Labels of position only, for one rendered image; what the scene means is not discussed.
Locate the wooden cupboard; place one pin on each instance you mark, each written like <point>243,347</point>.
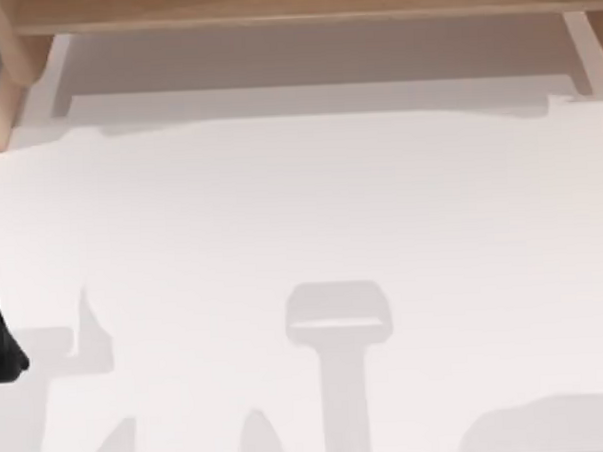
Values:
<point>292,3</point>

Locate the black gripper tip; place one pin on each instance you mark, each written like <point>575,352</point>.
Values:
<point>0,344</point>

